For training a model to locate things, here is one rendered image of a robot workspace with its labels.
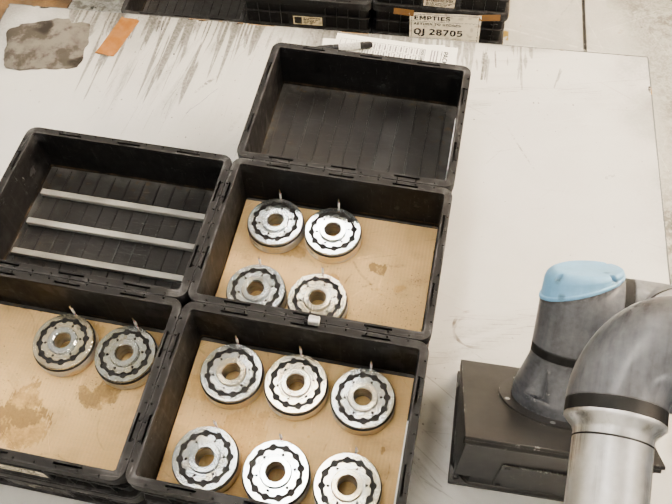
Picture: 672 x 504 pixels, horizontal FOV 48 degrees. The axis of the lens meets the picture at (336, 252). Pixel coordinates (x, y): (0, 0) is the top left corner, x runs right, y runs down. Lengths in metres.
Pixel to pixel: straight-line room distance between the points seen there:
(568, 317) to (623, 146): 0.69
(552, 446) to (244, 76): 1.13
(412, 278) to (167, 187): 0.51
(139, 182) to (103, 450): 0.53
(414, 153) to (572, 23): 1.69
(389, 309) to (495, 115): 0.63
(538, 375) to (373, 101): 0.69
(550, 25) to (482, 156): 1.45
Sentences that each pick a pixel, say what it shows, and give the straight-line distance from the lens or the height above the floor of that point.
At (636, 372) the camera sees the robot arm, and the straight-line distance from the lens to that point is 0.77.
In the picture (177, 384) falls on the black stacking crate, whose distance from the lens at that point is 1.26.
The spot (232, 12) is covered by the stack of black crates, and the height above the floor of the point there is 0.27.
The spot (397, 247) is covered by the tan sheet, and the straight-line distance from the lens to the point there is 1.39.
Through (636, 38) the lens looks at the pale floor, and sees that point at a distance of 3.13.
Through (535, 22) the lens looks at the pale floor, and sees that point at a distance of 3.10.
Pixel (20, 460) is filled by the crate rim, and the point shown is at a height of 0.93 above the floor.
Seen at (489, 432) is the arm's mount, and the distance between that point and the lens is 1.16.
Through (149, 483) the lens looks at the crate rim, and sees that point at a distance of 1.15.
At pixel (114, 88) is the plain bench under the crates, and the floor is 0.70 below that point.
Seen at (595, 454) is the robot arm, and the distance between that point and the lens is 0.76.
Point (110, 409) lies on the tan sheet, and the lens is 1.32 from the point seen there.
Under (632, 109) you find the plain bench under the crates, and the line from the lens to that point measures 1.87.
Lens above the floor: 2.01
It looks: 58 degrees down
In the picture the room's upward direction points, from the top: 2 degrees counter-clockwise
